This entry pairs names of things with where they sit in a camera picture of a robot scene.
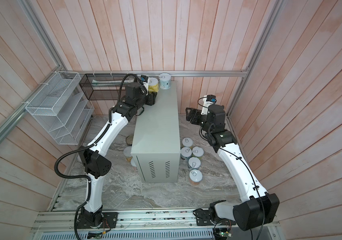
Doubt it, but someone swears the green white can pull-tab lid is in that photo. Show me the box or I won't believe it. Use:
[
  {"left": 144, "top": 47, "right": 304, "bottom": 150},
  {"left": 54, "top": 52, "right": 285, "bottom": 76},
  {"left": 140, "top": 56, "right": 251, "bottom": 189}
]
[{"left": 158, "top": 73, "right": 172, "bottom": 90}]

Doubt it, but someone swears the grey metal cabinet counter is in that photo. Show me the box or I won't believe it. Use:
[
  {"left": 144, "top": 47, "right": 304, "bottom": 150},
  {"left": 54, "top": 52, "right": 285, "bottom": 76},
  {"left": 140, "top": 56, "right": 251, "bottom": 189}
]
[{"left": 131, "top": 83, "right": 181, "bottom": 183}]

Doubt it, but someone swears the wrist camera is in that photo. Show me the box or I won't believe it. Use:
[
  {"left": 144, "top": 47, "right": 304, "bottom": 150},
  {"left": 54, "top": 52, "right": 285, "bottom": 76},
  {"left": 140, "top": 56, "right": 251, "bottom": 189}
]
[
  {"left": 201, "top": 95, "right": 217, "bottom": 115},
  {"left": 140, "top": 75, "right": 148, "bottom": 90}
]

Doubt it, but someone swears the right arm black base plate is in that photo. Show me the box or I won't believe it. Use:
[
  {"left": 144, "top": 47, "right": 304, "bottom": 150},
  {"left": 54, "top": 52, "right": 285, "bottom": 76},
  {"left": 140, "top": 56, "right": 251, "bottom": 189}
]
[{"left": 193, "top": 209, "right": 218, "bottom": 227}]

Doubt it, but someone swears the right aluminium frame post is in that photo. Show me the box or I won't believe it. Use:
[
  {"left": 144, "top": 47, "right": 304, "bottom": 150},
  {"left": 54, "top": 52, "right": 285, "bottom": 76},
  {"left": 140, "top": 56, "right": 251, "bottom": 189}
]
[{"left": 226, "top": 0, "right": 286, "bottom": 118}]

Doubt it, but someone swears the rear can behind cabinet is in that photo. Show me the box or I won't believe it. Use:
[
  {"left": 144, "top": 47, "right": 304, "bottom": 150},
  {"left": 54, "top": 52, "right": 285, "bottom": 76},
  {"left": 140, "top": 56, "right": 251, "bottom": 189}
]
[{"left": 182, "top": 138, "right": 194, "bottom": 149}]

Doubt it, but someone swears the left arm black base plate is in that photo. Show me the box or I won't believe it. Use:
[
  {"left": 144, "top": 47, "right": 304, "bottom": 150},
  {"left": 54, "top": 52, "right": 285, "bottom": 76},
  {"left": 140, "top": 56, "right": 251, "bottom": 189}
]
[{"left": 76, "top": 211, "right": 118, "bottom": 229}]

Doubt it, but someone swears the left aluminium frame bar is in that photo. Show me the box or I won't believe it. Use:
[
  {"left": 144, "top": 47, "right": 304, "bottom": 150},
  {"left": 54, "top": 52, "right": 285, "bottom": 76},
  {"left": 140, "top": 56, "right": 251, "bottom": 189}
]
[{"left": 0, "top": 67, "right": 63, "bottom": 167}]

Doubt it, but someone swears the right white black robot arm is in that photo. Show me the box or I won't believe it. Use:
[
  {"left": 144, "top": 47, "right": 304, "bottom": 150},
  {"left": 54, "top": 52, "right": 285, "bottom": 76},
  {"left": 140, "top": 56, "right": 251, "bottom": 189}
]
[{"left": 186, "top": 105, "right": 280, "bottom": 231}]

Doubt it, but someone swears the tall can white plastic lid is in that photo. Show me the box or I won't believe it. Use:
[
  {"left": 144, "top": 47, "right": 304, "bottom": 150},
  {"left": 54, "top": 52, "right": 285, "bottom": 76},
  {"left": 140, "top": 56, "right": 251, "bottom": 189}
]
[{"left": 123, "top": 146, "right": 132, "bottom": 162}]

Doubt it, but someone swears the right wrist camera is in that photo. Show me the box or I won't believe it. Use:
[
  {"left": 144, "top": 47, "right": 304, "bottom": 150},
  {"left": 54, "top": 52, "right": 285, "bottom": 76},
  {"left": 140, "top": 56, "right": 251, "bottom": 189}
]
[{"left": 201, "top": 95, "right": 217, "bottom": 115}]

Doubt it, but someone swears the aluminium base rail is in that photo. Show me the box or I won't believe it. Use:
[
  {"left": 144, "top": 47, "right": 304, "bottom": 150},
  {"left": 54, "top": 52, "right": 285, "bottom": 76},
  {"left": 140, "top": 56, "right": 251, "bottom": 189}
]
[{"left": 31, "top": 209, "right": 240, "bottom": 239}]

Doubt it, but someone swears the black corrugated cable conduit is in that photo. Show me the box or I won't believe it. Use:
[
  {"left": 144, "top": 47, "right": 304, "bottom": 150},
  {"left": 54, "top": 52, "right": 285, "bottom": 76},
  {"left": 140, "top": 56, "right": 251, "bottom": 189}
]
[{"left": 53, "top": 122, "right": 111, "bottom": 240}]

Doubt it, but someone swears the dark can with brown lid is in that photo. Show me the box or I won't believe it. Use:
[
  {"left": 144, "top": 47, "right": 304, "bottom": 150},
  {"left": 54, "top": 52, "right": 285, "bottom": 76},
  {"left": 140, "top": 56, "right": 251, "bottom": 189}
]
[{"left": 125, "top": 135, "right": 134, "bottom": 146}]

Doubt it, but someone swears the white wire mesh shelf rack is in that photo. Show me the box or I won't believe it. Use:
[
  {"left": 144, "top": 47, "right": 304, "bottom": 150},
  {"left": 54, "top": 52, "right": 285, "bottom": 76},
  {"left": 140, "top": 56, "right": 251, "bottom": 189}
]
[{"left": 26, "top": 72, "right": 94, "bottom": 145}]

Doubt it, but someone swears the horizontal aluminium frame bar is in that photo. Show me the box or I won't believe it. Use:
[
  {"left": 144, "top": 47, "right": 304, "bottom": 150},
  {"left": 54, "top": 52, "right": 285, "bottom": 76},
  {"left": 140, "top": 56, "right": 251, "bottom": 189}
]
[{"left": 76, "top": 70, "right": 248, "bottom": 78}]

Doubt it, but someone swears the black wire mesh basket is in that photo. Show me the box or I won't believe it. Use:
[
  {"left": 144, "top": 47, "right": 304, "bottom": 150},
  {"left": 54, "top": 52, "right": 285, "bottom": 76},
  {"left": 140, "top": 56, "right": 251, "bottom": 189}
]
[{"left": 79, "top": 73, "right": 136, "bottom": 101}]

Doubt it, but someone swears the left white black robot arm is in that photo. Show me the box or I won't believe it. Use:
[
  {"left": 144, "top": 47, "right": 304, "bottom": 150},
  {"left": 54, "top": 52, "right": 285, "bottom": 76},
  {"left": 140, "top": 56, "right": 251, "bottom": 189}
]
[{"left": 79, "top": 82, "right": 156, "bottom": 228}]

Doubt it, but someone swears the orange can pull-tab lid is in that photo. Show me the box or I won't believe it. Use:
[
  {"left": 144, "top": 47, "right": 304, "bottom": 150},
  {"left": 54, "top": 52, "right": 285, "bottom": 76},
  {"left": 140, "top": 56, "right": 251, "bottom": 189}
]
[{"left": 189, "top": 169, "right": 203, "bottom": 186}]

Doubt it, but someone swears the yellow can pull-tab lid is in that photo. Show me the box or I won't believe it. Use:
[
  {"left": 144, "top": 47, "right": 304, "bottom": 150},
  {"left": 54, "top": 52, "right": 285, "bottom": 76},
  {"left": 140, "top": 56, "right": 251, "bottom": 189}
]
[{"left": 148, "top": 77, "right": 159, "bottom": 93}]

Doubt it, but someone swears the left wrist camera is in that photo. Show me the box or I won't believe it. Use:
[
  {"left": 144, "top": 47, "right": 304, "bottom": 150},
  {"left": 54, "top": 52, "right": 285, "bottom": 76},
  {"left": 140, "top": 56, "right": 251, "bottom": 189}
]
[{"left": 140, "top": 75, "right": 148, "bottom": 90}]

